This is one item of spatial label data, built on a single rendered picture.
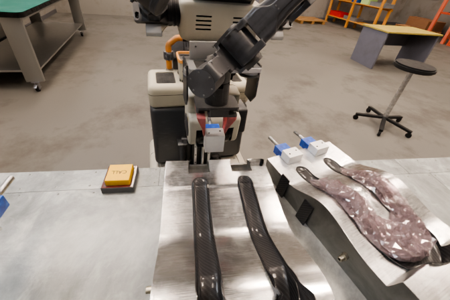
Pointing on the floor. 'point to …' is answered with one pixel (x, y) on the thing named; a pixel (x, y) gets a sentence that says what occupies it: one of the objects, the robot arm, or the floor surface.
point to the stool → (412, 66)
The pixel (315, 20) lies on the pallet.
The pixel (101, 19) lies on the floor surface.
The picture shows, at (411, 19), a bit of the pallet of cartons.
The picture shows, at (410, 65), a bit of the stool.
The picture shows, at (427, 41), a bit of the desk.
